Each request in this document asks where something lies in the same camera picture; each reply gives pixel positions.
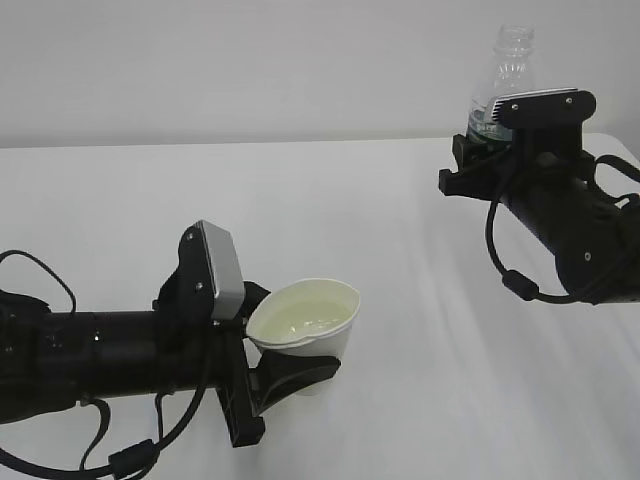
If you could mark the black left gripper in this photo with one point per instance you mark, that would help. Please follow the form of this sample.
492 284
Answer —
185 301

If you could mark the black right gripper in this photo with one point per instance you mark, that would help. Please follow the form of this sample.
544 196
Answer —
541 121

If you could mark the white paper cup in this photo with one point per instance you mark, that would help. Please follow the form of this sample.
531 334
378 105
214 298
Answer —
311 317

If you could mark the clear green-label water bottle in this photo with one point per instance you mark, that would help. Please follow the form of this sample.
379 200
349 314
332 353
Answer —
509 71

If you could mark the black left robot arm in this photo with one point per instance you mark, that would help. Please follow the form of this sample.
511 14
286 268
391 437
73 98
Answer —
49 361

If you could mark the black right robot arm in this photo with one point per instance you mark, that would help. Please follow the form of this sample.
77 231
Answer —
546 179

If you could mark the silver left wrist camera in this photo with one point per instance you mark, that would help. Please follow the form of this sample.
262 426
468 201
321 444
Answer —
224 270

